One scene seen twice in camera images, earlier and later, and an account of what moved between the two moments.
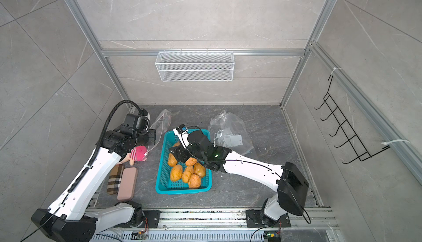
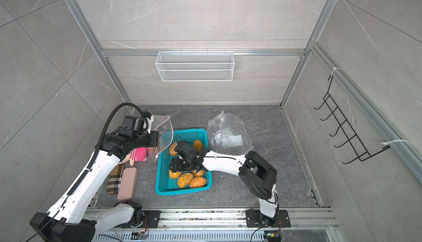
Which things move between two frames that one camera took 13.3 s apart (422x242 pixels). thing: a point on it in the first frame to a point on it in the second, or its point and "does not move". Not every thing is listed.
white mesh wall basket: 195,66 does not move
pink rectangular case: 127,189 does not move
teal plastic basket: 165,185 does not move
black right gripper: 182,153 to 177,164
